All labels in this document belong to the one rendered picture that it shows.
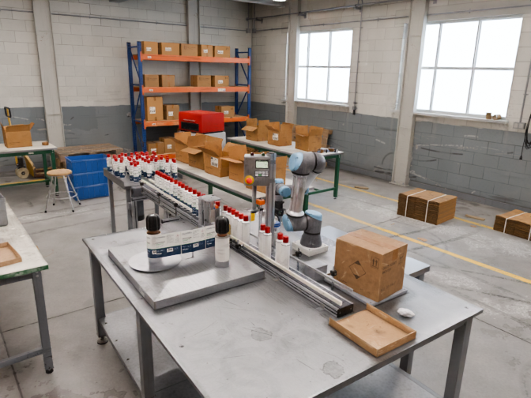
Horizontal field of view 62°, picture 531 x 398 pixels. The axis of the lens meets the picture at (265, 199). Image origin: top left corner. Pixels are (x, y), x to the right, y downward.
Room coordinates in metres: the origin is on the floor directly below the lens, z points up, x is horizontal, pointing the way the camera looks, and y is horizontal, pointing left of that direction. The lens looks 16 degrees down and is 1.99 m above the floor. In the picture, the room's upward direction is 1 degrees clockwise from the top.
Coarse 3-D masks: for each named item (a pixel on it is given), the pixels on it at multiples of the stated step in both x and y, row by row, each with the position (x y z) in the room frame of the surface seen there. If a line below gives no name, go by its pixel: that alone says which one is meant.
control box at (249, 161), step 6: (246, 156) 2.72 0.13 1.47; (252, 156) 2.72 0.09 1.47; (258, 156) 2.72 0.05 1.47; (264, 156) 2.72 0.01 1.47; (246, 162) 2.71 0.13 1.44; (252, 162) 2.71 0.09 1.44; (246, 168) 2.71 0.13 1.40; (252, 168) 2.71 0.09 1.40; (258, 168) 2.71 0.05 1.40; (246, 174) 2.71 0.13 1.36; (252, 174) 2.71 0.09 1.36; (246, 180) 2.71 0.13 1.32; (252, 180) 2.71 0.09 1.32; (258, 180) 2.71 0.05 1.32; (264, 180) 2.71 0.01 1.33
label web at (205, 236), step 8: (216, 208) 2.91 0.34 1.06; (192, 232) 2.49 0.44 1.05; (200, 232) 2.52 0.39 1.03; (208, 232) 2.56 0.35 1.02; (216, 232) 2.60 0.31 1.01; (192, 240) 2.49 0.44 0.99; (200, 240) 2.52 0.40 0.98; (208, 240) 2.56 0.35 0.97; (192, 248) 2.49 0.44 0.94; (200, 248) 2.52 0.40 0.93
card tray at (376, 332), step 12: (360, 312) 1.97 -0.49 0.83; (372, 312) 1.97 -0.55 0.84; (336, 324) 1.82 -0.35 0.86; (348, 324) 1.86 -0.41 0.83; (360, 324) 1.86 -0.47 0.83; (372, 324) 1.86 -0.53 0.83; (384, 324) 1.87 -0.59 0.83; (396, 324) 1.85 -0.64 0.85; (348, 336) 1.75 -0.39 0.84; (360, 336) 1.76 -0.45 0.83; (372, 336) 1.76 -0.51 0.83; (384, 336) 1.76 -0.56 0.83; (396, 336) 1.76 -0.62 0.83; (408, 336) 1.73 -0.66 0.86; (372, 348) 1.63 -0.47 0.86; (384, 348) 1.63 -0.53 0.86
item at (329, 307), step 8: (232, 248) 2.74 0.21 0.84; (248, 256) 2.58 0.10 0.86; (272, 256) 2.54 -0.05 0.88; (256, 264) 2.51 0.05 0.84; (264, 264) 2.44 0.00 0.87; (272, 272) 2.38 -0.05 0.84; (280, 272) 2.31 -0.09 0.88; (280, 280) 2.30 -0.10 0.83; (288, 280) 2.24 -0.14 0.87; (296, 288) 2.19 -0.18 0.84; (304, 288) 2.13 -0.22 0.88; (328, 288) 2.13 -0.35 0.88; (304, 296) 2.12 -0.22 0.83; (312, 296) 2.08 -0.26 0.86; (328, 304) 1.97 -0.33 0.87; (352, 304) 1.97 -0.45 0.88; (328, 312) 1.97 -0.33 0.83; (336, 312) 1.92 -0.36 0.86; (344, 312) 1.94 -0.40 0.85
